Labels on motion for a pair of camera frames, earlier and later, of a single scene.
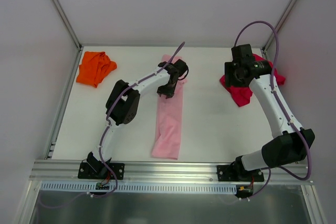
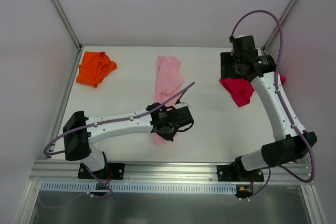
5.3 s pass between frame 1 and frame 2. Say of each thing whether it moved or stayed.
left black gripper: moved
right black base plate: stayed
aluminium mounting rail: stayed
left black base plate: stayed
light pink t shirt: moved
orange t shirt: stayed
